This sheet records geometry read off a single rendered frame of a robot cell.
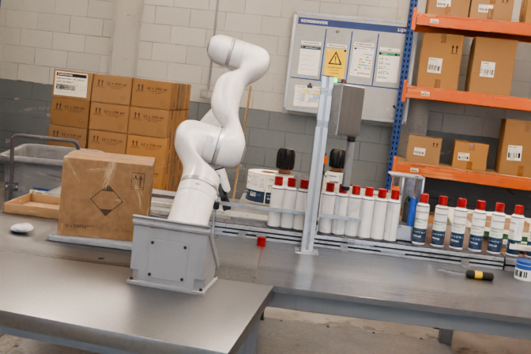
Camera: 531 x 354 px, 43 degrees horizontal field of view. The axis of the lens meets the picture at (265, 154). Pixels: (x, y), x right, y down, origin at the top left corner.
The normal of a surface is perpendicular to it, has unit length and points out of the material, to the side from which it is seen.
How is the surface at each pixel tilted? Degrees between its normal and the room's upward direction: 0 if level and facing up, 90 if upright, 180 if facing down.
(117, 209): 90
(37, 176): 93
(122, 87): 90
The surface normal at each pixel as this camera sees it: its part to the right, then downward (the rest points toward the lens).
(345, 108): 0.79, 0.15
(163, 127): -0.09, 0.08
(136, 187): 0.12, 0.11
